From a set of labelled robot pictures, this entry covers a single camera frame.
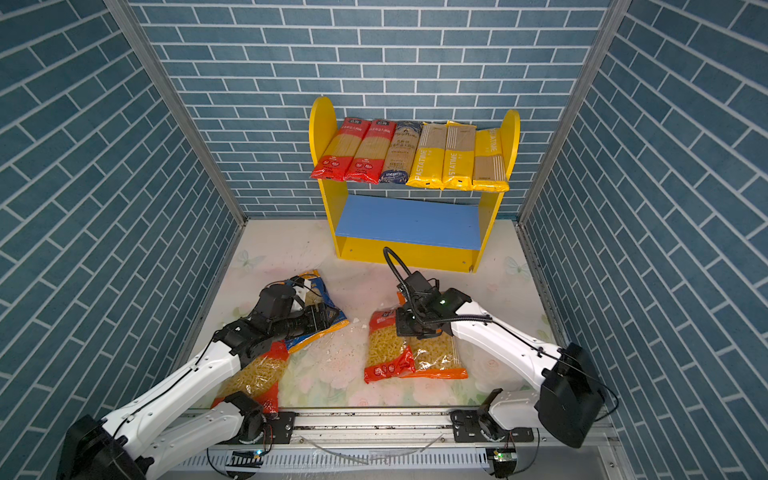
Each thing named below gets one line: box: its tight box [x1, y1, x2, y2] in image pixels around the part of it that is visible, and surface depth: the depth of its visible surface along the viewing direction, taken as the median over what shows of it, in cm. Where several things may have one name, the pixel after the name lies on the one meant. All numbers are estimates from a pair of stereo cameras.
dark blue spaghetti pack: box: [381, 121, 423, 185], surface depth 80 cm
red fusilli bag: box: [363, 308, 417, 384], surface depth 80 cm
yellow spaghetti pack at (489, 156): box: [474, 128, 507, 181], surface depth 78 cm
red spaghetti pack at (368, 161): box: [344, 119, 396, 185], surface depth 80 cm
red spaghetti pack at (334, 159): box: [310, 117, 372, 182], surface depth 81 cm
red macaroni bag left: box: [211, 340, 290, 413], surface depth 79 cm
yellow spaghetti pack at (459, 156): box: [442, 121, 477, 191], surface depth 79 cm
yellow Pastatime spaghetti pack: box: [406, 122, 447, 190], surface depth 78 cm
